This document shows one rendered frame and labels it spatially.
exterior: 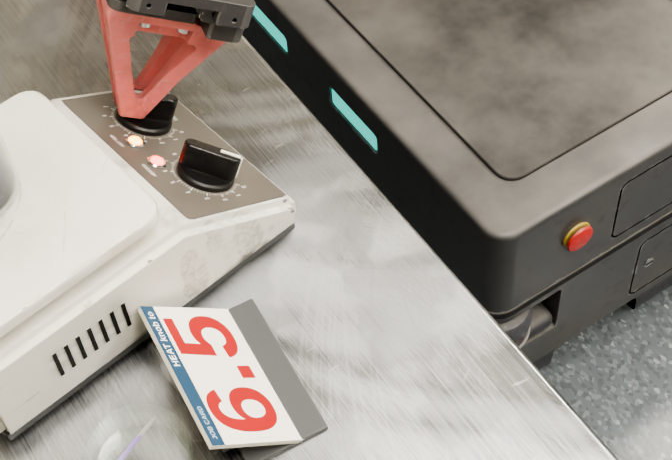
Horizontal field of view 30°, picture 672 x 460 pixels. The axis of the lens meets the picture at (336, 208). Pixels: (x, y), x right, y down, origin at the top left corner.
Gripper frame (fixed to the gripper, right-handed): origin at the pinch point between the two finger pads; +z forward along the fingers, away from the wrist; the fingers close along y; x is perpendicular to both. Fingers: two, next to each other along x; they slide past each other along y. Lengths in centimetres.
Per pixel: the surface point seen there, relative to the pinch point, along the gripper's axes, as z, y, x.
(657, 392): 45, -26, 81
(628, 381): 46, -29, 78
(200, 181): 0.9, 6.2, 2.8
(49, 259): 2.9, 11.3, -5.5
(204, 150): -0.5, 5.2, 2.9
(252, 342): 6.8, 12.2, 6.1
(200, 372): 6.3, 15.2, 2.3
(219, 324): 6.5, 11.2, 4.4
